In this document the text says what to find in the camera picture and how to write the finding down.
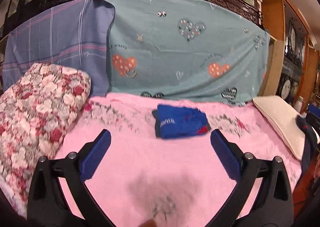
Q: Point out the purple plaid sheet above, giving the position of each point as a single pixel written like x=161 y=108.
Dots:
x=72 y=34

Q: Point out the wooden display cabinet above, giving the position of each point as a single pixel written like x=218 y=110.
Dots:
x=292 y=60

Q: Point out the cream pillow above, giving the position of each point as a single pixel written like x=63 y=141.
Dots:
x=282 y=117

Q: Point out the red and blue pants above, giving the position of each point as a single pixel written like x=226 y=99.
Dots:
x=182 y=122

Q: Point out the dark green folded garment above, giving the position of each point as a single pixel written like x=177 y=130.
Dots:
x=157 y=124

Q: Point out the dark navy garment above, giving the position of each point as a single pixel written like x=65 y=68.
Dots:
x=309 y=125

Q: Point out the red wooden bed frame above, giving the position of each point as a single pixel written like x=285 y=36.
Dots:
x=302 y=192

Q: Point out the left hand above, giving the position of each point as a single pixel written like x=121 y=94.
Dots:
x=149 y=223

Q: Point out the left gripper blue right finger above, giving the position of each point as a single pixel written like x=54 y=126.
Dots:
x=228 y=153

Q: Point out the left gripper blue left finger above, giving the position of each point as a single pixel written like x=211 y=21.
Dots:
x=92 y=154

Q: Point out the teal heart pattern sheet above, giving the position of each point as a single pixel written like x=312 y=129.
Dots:
x=184 y=49

